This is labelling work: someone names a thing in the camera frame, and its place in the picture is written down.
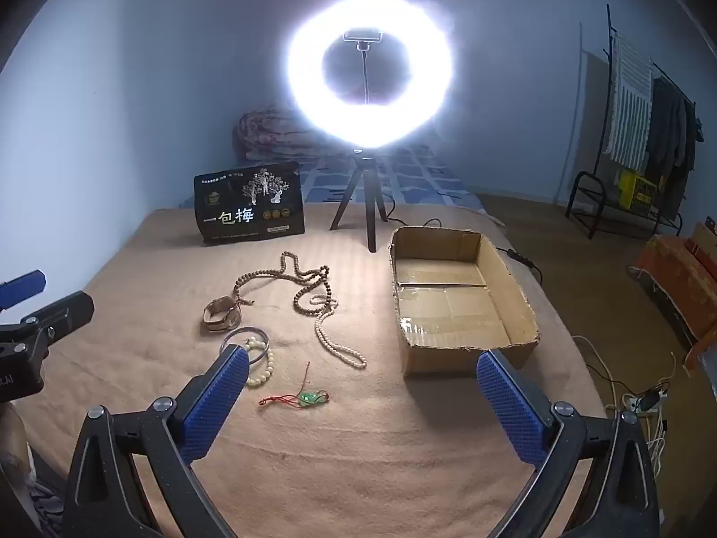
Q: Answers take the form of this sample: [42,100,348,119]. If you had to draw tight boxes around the red string green pendant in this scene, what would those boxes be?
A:
[258,361,331,409]

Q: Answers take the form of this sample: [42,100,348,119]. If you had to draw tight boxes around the white cables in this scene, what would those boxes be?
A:
[571,335,680,484]

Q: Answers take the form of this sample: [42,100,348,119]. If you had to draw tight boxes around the white bead necklace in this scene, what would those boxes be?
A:
[314,294,368,370]

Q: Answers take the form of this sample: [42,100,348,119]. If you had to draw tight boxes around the white bead bracelet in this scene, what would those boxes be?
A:
[245,336,276,389]

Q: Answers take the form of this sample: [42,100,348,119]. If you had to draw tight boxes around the black ring light cable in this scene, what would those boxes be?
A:
[385,196,543,284]

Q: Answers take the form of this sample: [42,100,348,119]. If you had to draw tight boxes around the white ring light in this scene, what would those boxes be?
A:
[278,0,454,149]

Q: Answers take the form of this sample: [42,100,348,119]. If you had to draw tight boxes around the folded floral quilt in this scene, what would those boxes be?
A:
[232,104,315,165]

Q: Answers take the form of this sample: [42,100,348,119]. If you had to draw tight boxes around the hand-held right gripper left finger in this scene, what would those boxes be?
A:
[61,343,253,538]

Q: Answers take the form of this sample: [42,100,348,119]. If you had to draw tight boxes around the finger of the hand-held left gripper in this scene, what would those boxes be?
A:
[0,270,47,310]
[0,290,95,360]

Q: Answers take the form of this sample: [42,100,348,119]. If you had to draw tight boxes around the black tripod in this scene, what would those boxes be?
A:
[329,147,391,253]

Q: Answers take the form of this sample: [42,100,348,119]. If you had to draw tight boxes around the brown wooden bead necklace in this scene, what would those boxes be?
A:
[231,252,340,321]

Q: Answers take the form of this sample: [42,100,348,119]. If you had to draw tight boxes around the striped towel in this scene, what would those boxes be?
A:
[602,30,654,170]

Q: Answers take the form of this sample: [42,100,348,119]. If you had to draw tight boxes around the black clothes rack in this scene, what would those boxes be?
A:
[565,4,699,240]

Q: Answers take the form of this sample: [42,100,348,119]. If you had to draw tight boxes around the dark hanging clothes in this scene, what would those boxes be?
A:
[644,75,699,221]

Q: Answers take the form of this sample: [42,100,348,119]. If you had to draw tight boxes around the yellow box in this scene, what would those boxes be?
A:
[616,168,660,217]

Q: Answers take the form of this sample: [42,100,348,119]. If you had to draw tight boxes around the person's left forearm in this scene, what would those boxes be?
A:
[0,403,33,497]

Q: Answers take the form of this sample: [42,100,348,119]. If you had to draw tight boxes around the dark bangle ring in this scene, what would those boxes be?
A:
[222,328,271,363]

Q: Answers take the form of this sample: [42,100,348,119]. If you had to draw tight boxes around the blue checkered bedsheet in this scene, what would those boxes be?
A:
[179,143,484,212]

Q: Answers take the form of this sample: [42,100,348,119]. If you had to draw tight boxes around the leather strap wristwatch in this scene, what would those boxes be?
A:
[201,296,243,335]

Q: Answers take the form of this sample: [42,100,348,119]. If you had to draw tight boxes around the cardboard box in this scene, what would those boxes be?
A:
[389,226,542,379]

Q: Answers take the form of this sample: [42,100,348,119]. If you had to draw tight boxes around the black snack bag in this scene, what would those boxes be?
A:
[194,161,306,246]

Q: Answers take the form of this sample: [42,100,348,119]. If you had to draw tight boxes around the power strip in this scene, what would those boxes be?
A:
[622,386,671,417]

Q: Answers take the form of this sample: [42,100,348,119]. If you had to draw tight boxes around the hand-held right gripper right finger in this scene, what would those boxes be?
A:
[476,349,662,538]

